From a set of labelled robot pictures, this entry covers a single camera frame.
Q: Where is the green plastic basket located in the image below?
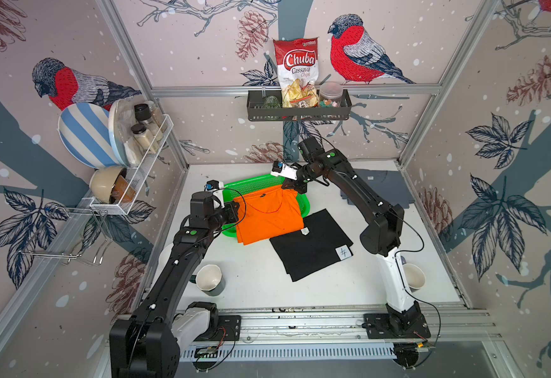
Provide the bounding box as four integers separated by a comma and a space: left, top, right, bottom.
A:
223, 175, 310, 239

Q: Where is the orange t-shirt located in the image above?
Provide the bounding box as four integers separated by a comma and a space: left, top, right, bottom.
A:
234, 186, 305, 246

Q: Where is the black t-shirt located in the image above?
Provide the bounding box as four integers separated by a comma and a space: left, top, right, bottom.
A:
269, 209, 353, 282

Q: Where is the grey t-shirt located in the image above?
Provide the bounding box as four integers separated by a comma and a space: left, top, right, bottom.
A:
356, 169, 415, 209

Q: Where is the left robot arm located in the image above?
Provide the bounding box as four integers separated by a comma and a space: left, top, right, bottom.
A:
109, 192, 240, 377

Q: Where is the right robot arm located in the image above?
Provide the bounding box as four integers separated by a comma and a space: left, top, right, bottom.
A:
272, 137, 422, 335

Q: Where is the left cream mug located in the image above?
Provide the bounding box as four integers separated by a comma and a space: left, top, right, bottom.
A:
190, 265, 226, 296

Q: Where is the green glass jar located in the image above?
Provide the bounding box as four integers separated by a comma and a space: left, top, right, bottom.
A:
262, 95, 282, 109

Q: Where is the clear jar with lid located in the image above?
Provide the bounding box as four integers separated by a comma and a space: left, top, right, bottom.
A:
318, 82, 344, 107

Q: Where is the brown packet in rack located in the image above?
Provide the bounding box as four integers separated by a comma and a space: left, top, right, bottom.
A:
109, 175, 136, 204

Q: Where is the Chuba cassava chips bag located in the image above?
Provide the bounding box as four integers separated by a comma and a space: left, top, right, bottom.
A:
273, 38, 319, 108

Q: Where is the beige bowl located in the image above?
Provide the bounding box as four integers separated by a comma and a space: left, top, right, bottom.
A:
89, 165, 127, 204

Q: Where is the spice jar black lid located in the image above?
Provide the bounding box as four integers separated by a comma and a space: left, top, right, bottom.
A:
134, 103, 154, 124

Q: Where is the white plate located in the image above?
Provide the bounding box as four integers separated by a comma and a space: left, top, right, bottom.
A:
108, 96, 137, 166

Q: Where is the right lilac mug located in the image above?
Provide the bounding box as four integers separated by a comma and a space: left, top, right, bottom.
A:
403, 263, 427, 291

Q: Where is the blue striped plate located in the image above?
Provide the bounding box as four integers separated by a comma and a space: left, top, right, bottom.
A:
58, 103, 121, 169

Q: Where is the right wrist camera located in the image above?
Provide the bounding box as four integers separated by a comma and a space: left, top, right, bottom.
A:
271, 161, 297, 181

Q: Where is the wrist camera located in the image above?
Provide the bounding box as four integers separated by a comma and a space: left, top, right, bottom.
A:
271, 161, 297, 181
204, 180, 224, 208

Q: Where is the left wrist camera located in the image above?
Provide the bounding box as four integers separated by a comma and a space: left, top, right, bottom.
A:
204, 180, 224, 208

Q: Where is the black wall shelf basket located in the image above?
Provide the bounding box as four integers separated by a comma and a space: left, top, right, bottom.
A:
246, 90, 353, 121

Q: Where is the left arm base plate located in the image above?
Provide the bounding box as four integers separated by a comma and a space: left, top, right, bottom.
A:
194, 315, 242, 342

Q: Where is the white wire rack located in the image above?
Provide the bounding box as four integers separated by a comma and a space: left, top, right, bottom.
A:
66, 112, 175, 217

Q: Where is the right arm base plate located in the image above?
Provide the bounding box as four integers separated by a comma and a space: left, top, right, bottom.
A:
362, 302, 431, 340

